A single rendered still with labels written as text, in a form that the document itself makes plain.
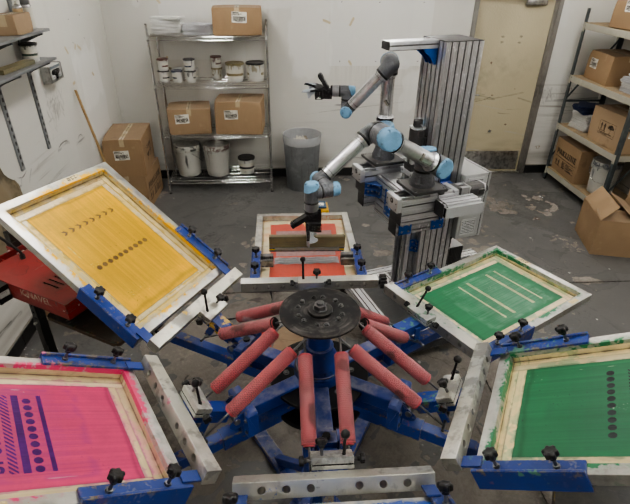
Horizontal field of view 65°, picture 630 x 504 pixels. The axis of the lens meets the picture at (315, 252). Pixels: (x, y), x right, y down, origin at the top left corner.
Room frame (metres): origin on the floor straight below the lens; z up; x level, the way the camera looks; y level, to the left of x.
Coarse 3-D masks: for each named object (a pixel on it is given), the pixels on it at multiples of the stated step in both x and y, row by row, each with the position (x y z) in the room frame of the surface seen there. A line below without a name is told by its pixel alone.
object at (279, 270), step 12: (276, 228) 2.72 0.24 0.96; (288, 228) 2.72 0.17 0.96; (300, 228) 2.72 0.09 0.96; (276, 252) 2.42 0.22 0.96; (288, 252) 2.43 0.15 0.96; (300, 252) 2.43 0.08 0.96; (276, 264) 2.30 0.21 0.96; (288, 264) 2.30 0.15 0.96; (300, 264) 2.30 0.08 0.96; (276, 276) 2.18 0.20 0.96; (288, 276) 2.18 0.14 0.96; (300, 276) 2.18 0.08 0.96
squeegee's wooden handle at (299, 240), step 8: (272, 240) 2.27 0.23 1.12; (280, 240) 2.27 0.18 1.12; (288, 240) 2.27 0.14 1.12; (296, 240) 2.28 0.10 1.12; (304, 240) 2.28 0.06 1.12; (320, 240) 2.29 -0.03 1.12; (328, 240) 2.29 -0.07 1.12; (336, 240) 2.29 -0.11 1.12; (344, 240) 2.29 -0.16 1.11; (272, 248) 2.27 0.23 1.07
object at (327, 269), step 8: (328, 224) 2.78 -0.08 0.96; (304, 232) 2.67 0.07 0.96; (320, 232) 2.67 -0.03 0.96; (328, 232) 2.67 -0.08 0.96; (312, 256) 2.39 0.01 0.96; (320, 256) 2.39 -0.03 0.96; (312, 264) 2.30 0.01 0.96; (320, 264) 2.30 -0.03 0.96; (328, 264) 2.30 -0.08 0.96; (336, 264) 2.30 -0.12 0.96; (312, 272) 2.22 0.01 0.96; (328, 272) 2.22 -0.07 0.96; (336, 272) 2.22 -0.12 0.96; (344, 272) 2.22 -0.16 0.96
